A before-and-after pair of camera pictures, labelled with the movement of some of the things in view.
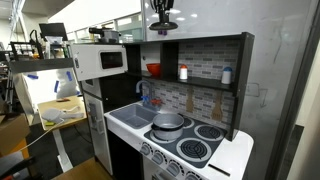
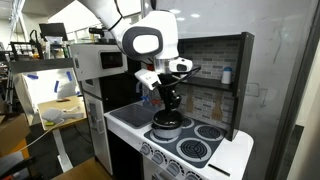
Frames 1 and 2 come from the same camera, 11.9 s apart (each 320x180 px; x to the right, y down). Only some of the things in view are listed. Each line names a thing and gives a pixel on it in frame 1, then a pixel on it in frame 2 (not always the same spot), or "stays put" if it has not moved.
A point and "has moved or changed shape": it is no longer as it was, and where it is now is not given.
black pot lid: [163, 26] has moved or changed shape
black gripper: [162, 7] → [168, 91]
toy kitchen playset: [168, 109] stays put
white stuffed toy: [59, 115] stays put
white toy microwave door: [94, 60] stays put
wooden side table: [63, 104] stays put
